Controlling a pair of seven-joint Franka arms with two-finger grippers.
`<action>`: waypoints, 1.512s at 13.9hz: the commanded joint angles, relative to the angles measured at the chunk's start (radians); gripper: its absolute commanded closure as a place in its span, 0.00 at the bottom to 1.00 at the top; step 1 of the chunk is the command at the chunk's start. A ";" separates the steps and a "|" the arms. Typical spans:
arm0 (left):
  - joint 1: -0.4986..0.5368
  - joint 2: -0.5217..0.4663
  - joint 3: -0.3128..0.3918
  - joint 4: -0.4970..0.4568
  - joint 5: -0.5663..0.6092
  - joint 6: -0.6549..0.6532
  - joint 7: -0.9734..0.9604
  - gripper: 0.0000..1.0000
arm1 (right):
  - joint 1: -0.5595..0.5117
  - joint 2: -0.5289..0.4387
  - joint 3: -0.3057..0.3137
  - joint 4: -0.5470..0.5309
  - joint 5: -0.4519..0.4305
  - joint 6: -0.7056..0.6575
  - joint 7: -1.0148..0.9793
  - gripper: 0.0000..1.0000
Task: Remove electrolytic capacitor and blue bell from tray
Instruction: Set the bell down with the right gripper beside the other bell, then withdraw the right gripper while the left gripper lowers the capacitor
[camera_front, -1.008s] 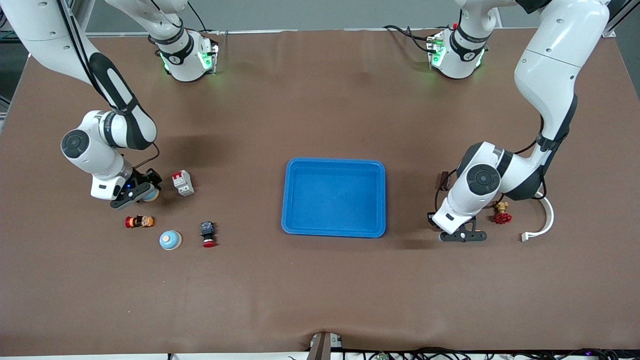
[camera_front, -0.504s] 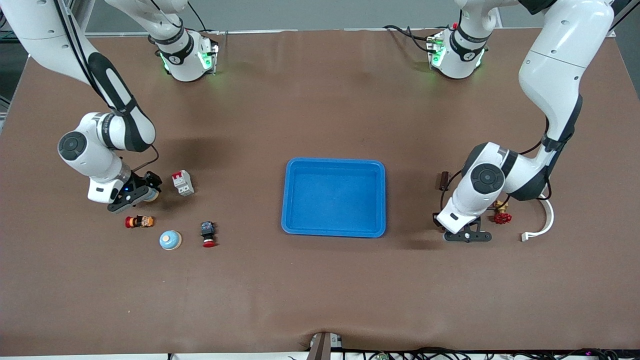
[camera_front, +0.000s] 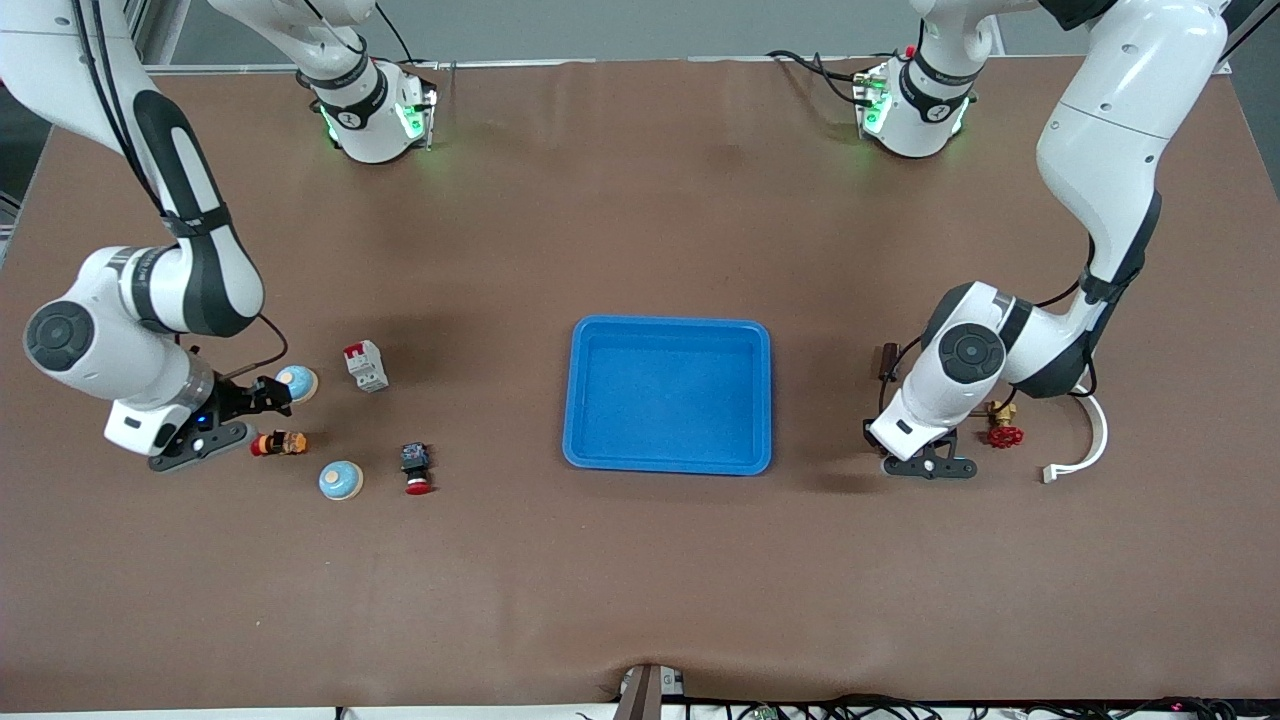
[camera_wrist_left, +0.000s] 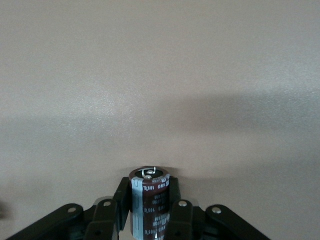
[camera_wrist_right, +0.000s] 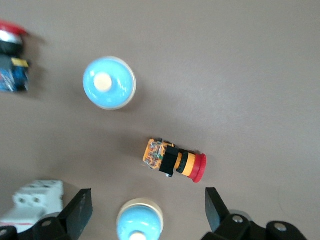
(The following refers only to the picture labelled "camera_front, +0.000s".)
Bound blue plastic tray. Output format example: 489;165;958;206
562;315;773;477

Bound grey stand post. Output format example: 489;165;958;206
612;664;689;720

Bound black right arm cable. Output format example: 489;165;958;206
65;0;291;386

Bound white red circuit breaker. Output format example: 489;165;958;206
343;340;390;393

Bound brown table cover mat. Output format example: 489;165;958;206
0;52;1280;713

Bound blue dome bell cream base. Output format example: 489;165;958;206
274;364;320;405
318;459;364;503

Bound brass valve red handwheel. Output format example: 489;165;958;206
985;400;1025;450

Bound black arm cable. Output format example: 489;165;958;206
65;0;291;386
876;270;1101;426

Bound white curved plastic bracket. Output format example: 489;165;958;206
1043;392;1110;485

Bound aluminium frame profile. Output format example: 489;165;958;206
130;0;181;71

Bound red mushroom emergency stop button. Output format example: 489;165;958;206
400;442;434;497

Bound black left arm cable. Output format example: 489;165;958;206
876;270;1101;426

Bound black base power cable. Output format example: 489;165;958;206
765;48;873;107

